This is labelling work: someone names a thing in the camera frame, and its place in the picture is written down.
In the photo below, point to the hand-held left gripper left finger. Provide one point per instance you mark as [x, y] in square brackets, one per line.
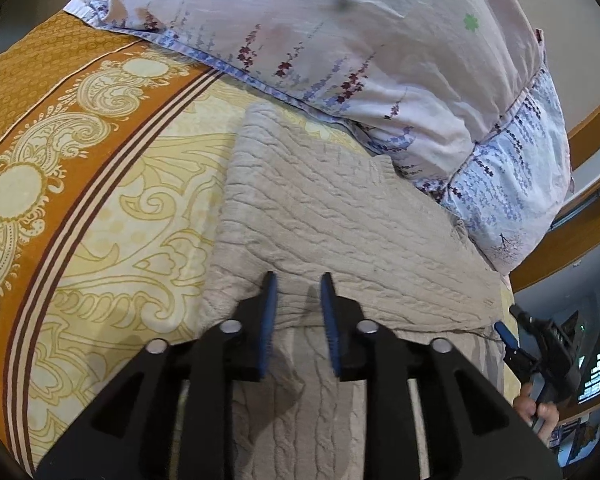
[270, 320]

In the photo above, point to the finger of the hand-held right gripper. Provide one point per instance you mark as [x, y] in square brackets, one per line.
[504, 332]
[522, 315]

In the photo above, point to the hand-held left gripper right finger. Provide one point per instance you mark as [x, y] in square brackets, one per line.
[329, 320]

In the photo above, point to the person's right hand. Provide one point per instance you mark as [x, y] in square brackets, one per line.
[542, 417]

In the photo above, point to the wooden bed headboard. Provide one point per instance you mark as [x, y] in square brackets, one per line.
[560, 240]

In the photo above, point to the blue floral tree-print pillow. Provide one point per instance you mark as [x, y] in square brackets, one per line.
[510, 175]

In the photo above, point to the yellow orange patterned bedsheet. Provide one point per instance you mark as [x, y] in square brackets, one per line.
[105, 185]

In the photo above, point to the pink floral pillow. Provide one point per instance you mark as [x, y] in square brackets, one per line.
[330, 25]

